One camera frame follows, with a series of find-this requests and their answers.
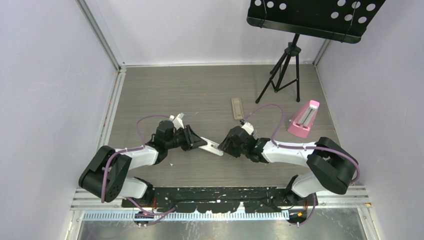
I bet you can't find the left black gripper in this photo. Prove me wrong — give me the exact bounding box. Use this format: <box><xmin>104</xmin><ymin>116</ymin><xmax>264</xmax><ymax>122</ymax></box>
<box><xmin>165</xmin><ymin>125</ymin><xmax>207</xmax><ymax>152</ymax></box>

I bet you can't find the white remote face down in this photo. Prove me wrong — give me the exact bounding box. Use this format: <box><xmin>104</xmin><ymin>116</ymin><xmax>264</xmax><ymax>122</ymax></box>
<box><xmin>199</xmin><ymin>137</ymin><xmax>224</xmax><ymax>157</ymax></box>

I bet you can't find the white remote with buttons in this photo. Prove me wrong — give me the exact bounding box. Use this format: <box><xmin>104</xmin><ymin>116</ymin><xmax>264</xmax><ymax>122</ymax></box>
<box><xmin>231</xmin><ymin>97</ymin><xmax>244</xmax><ymax>120</ymax></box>

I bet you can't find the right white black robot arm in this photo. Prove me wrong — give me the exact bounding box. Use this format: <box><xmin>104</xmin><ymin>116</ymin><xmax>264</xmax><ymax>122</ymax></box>
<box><xmin>217</xmin><ymin>126</ymin><xmax>360</xmax><ymax>205</ymax></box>

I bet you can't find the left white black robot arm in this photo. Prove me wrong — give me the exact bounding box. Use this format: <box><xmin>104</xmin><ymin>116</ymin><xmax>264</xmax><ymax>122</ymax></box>
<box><xmin>78</xmin><ymin>120</ymin><xmax>208</xmax><ymax>207</ymax></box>

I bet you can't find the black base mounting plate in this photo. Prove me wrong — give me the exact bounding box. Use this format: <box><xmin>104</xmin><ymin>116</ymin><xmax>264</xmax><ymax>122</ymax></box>
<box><xmin>121</xmin><ymin>186</ymin><xmax>318</xmax><ymax>214</ymax></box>

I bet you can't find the pink box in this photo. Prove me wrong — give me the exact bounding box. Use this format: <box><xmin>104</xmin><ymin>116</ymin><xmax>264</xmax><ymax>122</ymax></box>
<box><xmin>287</xmin><ymin>100</ymin><xmax>320</xmax><ymax>138</ymax></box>

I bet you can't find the black music stand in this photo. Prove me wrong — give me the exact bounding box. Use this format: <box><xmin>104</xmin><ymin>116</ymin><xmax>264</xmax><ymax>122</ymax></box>
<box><xmin>246</xmin><ymin>0</ymin><xmax>385</xmax><ymax>103</ymax></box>

